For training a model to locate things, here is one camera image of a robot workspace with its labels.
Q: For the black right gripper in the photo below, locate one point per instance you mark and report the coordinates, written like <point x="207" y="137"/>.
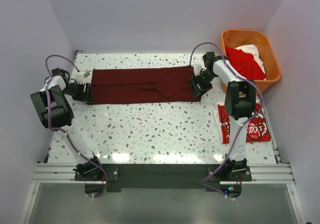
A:
<point x="200" y="82"/>

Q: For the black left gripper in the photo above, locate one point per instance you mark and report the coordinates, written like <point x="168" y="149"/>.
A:
<point x="83" y="92"/>

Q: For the dark maroon t shirt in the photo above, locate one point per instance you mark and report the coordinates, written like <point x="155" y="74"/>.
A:
<point x="149" y="85"/>

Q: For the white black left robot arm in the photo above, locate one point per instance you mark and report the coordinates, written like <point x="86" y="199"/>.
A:
<point x="56" y="114"/>

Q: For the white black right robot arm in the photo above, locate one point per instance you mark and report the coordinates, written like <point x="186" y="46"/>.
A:
<point x="240" y="104"/>

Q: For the bright red t shirt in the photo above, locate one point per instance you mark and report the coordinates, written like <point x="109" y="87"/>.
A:
<point x="244" y="64"/>

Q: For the orange plastic basket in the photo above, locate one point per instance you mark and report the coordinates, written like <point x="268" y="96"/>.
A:
<point x="237" y="37"/>

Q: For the white t shirt in basket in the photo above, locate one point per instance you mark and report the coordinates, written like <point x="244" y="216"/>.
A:
<point x="252" y="49"/>

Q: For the folded red coca-cola t shirt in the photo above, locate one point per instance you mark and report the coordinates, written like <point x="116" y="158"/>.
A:
<point x="257" y="131"/>

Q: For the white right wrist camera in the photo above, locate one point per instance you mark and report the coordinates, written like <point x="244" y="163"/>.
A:
<point x="197" y="69"/>

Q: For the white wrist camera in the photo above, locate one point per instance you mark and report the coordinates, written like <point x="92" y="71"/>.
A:
<point x="81" y="76"/>
<point x="197" y="69"/>

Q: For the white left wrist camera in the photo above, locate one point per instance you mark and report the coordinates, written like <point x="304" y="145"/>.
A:
<point x="81" y="76"/>

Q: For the aluminium extrusion rail frame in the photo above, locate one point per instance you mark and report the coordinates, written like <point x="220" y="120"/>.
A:
<point x="261" y="174"/>

